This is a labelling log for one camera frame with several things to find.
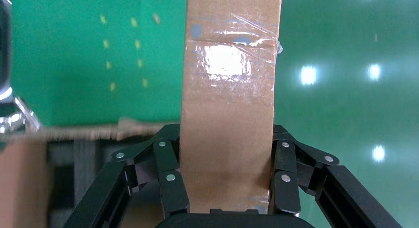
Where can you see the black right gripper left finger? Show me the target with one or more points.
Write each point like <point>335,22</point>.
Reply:
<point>171,190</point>

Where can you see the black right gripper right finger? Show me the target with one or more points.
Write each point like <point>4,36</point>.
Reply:
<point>284,190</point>

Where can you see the small taped cardboard box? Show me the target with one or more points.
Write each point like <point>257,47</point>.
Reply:
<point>229,121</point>

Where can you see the silver binder clip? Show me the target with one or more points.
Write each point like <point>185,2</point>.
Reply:
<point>19,116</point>

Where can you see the large green table cloth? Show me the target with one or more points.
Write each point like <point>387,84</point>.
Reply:
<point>65,56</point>

